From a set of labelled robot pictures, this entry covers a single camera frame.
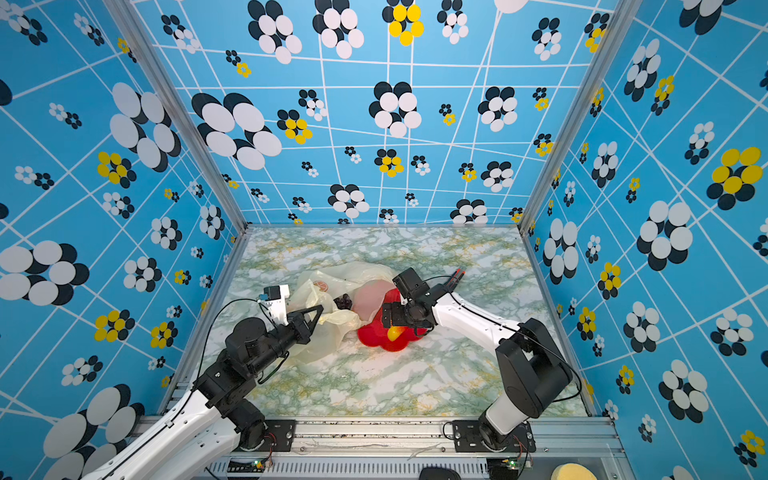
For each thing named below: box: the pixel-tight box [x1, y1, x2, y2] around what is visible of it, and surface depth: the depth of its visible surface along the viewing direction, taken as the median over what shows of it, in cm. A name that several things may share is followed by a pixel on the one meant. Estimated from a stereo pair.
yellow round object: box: [551, 463, 598, 480], surface depth 68 cm
